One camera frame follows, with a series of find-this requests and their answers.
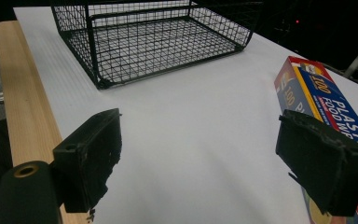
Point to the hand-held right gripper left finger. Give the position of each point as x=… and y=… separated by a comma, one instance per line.
x=85, y=161

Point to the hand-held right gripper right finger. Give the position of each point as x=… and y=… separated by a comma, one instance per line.
x=320, y=161

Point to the blue plastic wrap box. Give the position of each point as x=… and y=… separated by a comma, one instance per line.
x=323, y=93

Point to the white table mat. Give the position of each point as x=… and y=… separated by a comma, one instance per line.
x=199, y=130

